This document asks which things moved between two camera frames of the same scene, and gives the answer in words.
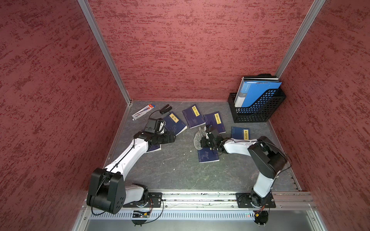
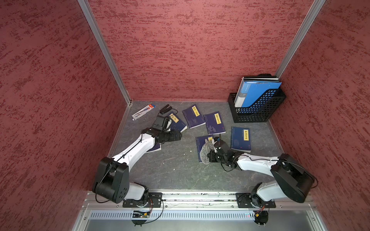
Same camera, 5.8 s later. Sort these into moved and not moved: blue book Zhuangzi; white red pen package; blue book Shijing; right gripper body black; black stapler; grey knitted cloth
Moved: grey knitted cloth; right gripper body black
Not moved: black stapler; white red pen package; blue book Zhuangzi; blue book Shijing
